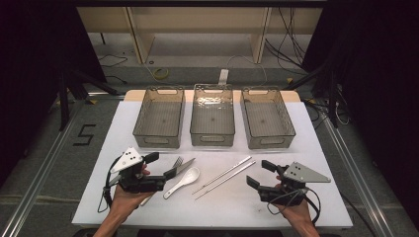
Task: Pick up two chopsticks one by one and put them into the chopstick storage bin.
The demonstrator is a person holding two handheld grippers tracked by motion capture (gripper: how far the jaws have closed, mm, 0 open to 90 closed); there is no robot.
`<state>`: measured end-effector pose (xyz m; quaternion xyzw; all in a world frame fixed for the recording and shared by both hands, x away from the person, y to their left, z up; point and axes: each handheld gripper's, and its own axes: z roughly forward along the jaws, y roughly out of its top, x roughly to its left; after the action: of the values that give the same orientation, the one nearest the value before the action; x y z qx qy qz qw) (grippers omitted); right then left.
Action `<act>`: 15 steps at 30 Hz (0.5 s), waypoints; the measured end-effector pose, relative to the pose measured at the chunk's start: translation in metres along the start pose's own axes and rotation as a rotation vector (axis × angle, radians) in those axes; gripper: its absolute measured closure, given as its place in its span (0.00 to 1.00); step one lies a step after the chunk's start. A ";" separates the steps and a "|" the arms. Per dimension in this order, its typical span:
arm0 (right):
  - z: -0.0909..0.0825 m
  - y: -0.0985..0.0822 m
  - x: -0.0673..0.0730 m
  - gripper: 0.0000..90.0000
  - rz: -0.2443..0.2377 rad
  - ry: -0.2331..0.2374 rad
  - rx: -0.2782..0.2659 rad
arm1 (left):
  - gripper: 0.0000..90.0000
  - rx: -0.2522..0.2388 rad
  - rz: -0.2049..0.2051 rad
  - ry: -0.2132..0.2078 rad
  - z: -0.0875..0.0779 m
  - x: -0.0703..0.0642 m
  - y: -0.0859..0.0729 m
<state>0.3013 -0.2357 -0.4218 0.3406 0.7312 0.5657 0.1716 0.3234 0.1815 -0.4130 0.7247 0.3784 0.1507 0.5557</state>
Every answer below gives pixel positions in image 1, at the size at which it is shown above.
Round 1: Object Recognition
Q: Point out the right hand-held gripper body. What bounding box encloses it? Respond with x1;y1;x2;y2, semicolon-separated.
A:
257;161;332;207

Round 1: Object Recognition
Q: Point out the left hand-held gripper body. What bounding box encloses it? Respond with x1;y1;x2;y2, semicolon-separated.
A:
109;146;166;195

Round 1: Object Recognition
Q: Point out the white ceramic spoon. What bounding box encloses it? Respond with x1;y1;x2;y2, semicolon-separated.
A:
162;166;201;200

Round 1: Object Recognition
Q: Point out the smoky clear plastic bin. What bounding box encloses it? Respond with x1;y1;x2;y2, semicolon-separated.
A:
132;86;186;150
190;83;236;148
240;86;296;150

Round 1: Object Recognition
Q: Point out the person's right hand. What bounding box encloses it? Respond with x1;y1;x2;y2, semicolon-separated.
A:
274;197;314;225

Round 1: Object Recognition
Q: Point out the person's left hand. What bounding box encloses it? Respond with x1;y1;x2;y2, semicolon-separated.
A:
112;186;155;213

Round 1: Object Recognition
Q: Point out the black metal stand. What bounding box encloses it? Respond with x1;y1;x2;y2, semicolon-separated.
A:
57;67;120;131
285;62;340;127

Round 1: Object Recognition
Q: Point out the yellow tape roll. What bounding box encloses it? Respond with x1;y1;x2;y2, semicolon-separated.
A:
153;67;170;81

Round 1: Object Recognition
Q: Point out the white power strip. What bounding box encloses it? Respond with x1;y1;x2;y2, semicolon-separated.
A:
217;68;229;86

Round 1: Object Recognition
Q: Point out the beige wooden shelf unit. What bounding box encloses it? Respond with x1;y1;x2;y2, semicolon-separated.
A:
76;6;324;65

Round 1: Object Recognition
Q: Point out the right hand-held gripper cable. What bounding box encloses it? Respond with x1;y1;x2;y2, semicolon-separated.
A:
266;187;322;225

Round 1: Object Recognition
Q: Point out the hand-held gripper cable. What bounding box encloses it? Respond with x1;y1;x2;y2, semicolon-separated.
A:
266;187;322;225
97;157;122;214

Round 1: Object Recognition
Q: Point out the left hand-held gripper cable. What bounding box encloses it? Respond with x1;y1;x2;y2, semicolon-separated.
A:
97;157;122;214

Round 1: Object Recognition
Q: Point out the aluminium floor rail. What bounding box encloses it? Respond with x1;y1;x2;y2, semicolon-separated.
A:
0;98;83;237
322;117;394;237

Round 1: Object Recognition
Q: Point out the black cable bundle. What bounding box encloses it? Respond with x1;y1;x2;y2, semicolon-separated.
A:
265;7;309;68

